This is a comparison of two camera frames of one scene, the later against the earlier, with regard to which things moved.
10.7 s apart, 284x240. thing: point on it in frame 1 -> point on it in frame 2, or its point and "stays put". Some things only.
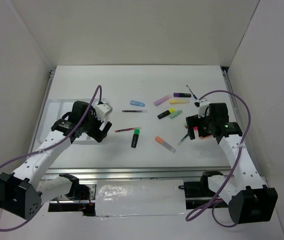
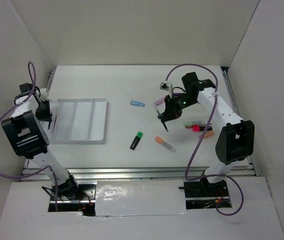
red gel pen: x=123 y=129 -> x=54 y=126
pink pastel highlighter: x=162 y=100 stays put
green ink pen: x=182 y=140 -> x=163 y=123
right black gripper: x=194 y=121 -> x=172 y=111
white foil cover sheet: x=129 y=197 stays put
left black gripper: x=97 y=134 -> x=46 y=116
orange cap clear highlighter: x=165 y=144 stays put
